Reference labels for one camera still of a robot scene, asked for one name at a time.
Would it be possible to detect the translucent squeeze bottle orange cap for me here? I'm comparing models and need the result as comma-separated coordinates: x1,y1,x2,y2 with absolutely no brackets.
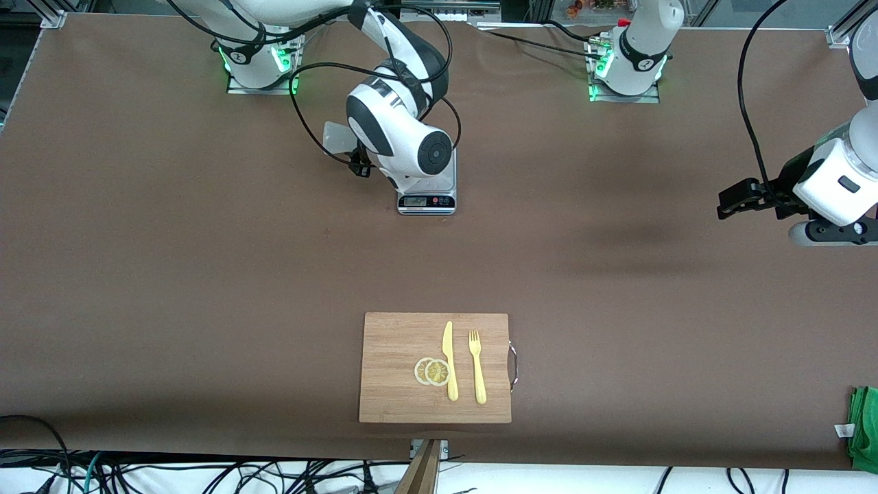
322,121,359,157

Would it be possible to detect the silver digital kitchen scale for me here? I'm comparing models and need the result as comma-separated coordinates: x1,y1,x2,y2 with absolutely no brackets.
397,148,458,216

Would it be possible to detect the wooden cutting board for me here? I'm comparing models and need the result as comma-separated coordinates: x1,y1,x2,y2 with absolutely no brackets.
358,312,513,424

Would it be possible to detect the yellow plastic knife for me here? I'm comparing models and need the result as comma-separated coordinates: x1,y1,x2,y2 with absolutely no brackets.
442,320,460,402

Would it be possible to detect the brown paper table cover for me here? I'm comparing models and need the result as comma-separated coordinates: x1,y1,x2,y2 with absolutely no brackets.
0,12,878,473

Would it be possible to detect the yellow plastic fork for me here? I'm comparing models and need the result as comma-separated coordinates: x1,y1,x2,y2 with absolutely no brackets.
468,329,488,405

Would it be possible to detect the green cloth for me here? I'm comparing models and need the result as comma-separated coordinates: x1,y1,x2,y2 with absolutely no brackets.
848,386,878,473

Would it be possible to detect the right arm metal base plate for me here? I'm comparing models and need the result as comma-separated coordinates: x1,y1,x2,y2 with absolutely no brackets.
226,31,300,95

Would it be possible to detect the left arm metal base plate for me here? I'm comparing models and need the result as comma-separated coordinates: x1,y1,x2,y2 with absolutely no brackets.
587,38,661,104

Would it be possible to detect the black cable on table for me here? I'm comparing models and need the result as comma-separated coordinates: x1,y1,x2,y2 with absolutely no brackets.
478,27,604,59

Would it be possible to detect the wooden post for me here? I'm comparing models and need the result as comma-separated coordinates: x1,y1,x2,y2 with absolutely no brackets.
394,439,443,494

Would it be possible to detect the teal floor cable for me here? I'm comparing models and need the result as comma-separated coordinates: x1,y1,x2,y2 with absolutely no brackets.
81,451,105,494

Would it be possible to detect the black floor cable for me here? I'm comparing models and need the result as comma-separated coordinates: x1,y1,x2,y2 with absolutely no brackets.
0,414,73,481

